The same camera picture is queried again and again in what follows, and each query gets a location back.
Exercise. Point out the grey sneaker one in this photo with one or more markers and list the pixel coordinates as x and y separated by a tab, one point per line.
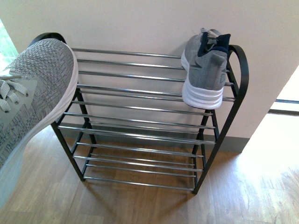
205	59
35	90

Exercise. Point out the black metal shoe rack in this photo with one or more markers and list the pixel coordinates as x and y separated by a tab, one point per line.
127	122

